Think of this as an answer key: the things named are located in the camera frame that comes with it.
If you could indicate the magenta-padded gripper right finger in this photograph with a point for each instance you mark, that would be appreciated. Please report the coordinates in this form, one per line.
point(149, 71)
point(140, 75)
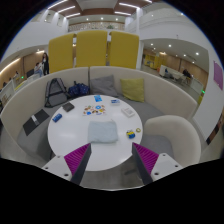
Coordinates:
point(146, 159)

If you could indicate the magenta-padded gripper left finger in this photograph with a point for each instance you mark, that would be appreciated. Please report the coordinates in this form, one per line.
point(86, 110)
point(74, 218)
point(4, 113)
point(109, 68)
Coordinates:
point(77, 160)

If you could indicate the light blue towel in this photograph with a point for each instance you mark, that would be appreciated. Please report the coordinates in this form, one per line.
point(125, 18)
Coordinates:
point(102, 131)

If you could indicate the yellow blue toy figure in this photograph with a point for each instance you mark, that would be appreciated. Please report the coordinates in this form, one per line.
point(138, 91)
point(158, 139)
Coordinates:
point(130, 134)

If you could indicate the white round armchair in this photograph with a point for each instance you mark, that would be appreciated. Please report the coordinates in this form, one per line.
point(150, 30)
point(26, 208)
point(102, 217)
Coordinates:
point(176, 133)

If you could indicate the blue rectangular box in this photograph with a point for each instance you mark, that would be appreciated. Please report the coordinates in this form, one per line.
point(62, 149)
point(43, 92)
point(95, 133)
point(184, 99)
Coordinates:
point(57, 117)

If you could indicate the flat white box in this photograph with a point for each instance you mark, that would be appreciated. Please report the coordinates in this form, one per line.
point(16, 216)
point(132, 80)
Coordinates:
point(128, 112)

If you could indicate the colourful sticker sheet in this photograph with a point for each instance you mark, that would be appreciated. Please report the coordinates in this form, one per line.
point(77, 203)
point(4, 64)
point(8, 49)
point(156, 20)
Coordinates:
point(94, 110)

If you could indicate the blue card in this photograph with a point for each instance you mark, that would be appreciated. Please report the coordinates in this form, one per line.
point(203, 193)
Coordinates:
point(98, 98)

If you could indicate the small blue white packet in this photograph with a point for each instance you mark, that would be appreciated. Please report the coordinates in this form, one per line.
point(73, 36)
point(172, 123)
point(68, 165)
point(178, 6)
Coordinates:
point(115, 102)

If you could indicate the navy blue patterned bag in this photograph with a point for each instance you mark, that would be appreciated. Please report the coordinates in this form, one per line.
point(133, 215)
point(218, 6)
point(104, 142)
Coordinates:
point(78, 90)

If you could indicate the grey backpack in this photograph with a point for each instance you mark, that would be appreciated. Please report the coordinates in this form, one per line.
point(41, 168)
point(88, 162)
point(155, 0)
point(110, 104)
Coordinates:
point(56, 93)

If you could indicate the yellow-green cushion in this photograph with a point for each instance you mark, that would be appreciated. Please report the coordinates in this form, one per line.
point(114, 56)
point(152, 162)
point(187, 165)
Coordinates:
point(132, 90)

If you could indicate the curved beige sofa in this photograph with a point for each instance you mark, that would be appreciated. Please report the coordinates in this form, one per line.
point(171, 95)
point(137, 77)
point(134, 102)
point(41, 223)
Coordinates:
point(20, 106)

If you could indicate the grey cushion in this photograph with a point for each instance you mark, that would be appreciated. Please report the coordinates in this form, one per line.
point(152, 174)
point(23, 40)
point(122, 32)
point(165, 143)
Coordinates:
point(103, 86)

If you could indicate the person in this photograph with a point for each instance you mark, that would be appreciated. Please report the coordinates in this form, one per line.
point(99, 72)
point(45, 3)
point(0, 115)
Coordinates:
point(45, 64)
point(186, 73)

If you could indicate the ceiling lights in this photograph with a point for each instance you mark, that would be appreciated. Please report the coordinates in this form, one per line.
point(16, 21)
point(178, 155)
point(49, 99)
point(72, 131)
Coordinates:
point(66, 8)

